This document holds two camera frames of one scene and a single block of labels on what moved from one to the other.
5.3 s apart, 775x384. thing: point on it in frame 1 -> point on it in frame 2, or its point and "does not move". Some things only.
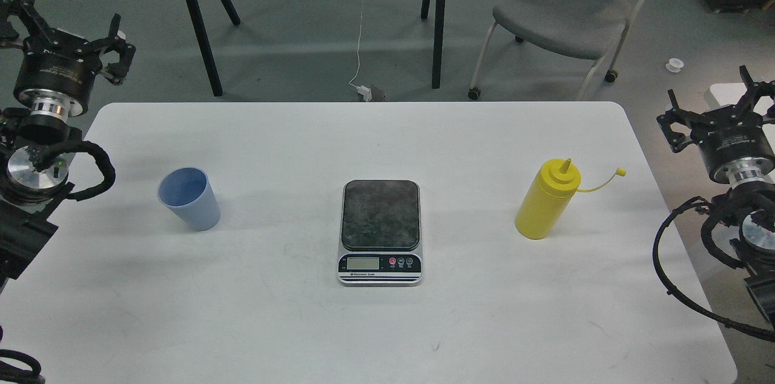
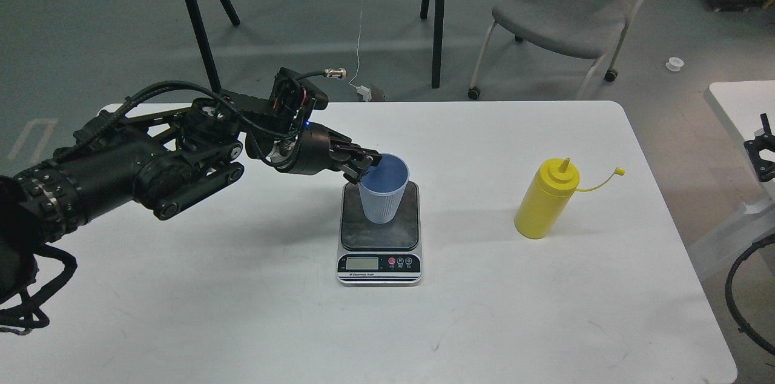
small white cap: x=674 y=65 does not move
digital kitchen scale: x=381 y=232 does not move
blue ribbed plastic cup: x=187 y=192 -> x=382 y=187
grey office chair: x=577 y=2 does not move
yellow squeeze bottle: x=556 y=184 does not move
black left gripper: x=70 y=63 -> x=304 y=148
